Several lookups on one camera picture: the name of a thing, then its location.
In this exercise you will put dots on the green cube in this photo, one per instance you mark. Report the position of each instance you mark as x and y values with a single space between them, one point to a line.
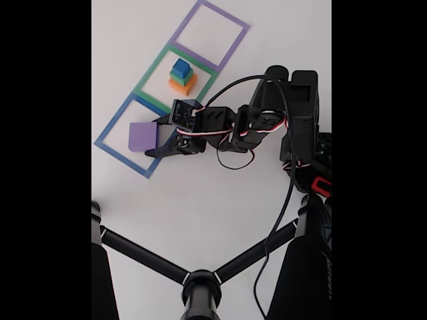
180 80

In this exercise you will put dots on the orange block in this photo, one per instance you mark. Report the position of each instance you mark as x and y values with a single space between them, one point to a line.
181 89

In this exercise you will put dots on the large purple block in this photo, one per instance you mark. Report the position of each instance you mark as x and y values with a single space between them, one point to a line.
141 136

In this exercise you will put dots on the red clamp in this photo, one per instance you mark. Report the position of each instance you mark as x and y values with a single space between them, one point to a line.
320 186

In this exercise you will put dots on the green tape square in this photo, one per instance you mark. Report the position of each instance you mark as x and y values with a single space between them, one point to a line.
143 90

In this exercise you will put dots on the small blue cube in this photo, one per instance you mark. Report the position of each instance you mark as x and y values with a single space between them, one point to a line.
181 66

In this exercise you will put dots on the blue camera circuit board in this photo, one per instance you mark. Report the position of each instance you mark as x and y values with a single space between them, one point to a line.
183 113

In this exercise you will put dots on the blue tape square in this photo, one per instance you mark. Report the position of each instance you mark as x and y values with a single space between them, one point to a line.
115 155

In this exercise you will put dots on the purple tape square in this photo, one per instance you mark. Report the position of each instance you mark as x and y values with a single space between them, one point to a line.
195 57

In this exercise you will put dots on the black tripod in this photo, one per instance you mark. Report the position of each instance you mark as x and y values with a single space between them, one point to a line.
200 290

